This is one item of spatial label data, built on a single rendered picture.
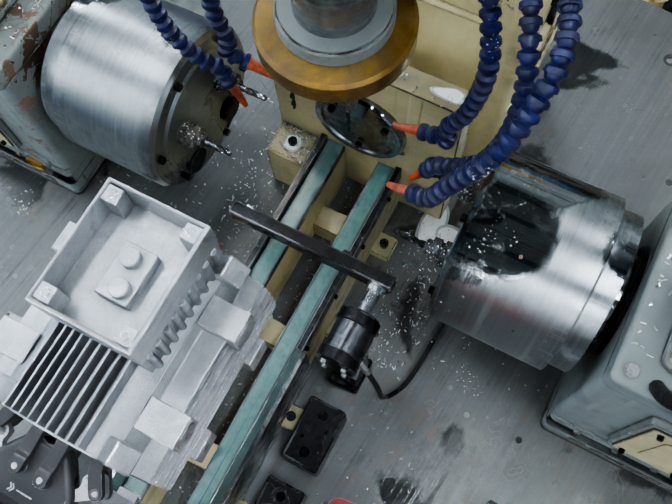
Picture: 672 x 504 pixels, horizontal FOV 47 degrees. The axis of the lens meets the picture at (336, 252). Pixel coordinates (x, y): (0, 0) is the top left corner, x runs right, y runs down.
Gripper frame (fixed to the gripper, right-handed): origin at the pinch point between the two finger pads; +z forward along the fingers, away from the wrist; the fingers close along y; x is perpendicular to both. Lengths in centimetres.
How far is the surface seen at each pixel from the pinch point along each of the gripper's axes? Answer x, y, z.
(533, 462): 59, -45, 9
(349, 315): 34.9, -12.5, 13.7
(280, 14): 5.9, 4.4, 35.2
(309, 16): 3.1, 0.4, 34.9
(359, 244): 48, -7, 26
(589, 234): 25, -35, 34
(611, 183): 65, -38, 58
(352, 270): 37.0, -9.8, 19.6
